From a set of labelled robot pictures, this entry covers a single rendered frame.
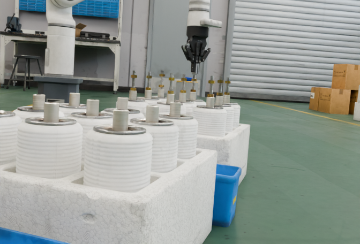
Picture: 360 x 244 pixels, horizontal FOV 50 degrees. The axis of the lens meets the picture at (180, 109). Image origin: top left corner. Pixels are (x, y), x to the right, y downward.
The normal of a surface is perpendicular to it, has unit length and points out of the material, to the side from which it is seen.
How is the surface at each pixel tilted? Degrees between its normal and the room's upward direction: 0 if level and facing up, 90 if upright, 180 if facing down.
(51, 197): 90
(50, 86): 93
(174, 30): 90
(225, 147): 90
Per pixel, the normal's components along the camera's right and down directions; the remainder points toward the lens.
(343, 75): -0.98, -0.05
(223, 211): -0.30, 0.10
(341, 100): 0.11, 0.10
